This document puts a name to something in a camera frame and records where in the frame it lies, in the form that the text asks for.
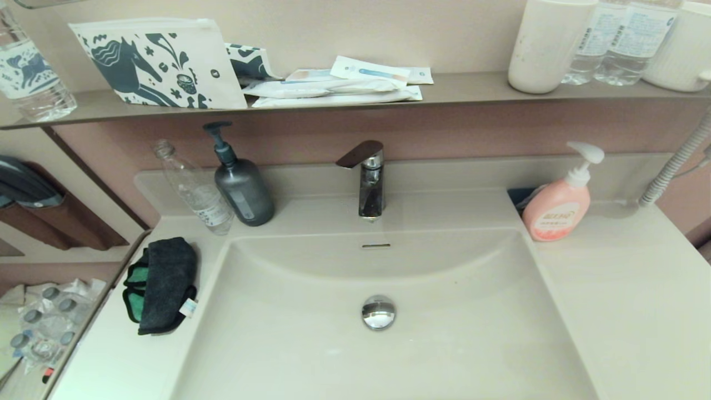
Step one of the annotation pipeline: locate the long white sachet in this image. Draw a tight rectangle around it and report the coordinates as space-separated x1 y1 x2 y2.
253 86 424 108
243 78 409 99

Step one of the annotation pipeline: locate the white sachet blue stripe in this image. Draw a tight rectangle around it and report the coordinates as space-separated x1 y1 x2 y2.
331 56 412 87

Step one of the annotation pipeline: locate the shrink-wrapped water bottle pack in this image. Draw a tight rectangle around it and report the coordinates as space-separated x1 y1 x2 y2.
8 278 107 378

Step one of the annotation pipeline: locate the grey wall shelf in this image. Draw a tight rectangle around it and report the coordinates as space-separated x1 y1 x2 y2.
0 71 711 131

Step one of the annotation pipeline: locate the dark grey hair dryer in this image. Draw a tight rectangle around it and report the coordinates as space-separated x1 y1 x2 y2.
0 156 64 209

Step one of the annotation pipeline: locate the pale pink sachet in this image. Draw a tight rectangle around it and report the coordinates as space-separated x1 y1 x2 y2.
285 68 339 83

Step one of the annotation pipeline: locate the clear empty plastic bottle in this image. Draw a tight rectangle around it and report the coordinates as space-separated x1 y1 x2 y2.
153 139 235 236

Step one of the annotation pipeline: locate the ribbed white cup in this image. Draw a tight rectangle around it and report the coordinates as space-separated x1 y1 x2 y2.
643 0 711 93

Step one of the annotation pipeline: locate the beige sink basin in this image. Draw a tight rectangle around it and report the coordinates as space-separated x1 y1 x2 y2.
167 227 600 400

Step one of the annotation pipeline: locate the pink hand soap bottle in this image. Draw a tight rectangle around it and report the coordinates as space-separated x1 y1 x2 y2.
522 141 605 242

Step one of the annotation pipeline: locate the water bottle blue animal label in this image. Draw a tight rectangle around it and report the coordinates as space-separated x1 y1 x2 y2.
0 4 78 123

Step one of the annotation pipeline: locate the brown hair dryer holder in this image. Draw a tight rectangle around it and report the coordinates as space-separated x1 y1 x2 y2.
0 161 129 252

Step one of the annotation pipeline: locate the clear water bottle white label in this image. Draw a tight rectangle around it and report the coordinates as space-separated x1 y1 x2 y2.
562 0 617 86
594 0 683 87

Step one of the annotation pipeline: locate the dark grey pump bottle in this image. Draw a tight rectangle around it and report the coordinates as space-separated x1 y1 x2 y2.
203 122 276 227

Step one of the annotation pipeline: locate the white pouch blue horse print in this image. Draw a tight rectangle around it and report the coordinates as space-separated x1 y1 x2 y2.
68 18 249 110

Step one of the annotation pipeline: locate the chrome sink faucet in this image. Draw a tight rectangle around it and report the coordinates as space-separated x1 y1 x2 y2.
336 140 386 222

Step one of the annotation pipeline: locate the grey green microfiber cloth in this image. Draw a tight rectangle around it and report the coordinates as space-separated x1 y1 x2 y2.
123 237 199 336

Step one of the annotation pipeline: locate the chrome drain stopper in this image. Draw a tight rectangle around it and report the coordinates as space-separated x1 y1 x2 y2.
361 295 397 332

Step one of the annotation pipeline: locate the white corrugated hose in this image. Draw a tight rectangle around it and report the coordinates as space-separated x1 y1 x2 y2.
638 114 711 209

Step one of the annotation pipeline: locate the smooth white tumbler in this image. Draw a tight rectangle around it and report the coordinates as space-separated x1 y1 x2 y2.
508 0 599 94

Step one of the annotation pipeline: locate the small blue patterned pouch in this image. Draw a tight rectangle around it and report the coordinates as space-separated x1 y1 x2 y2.
224 43 284 87

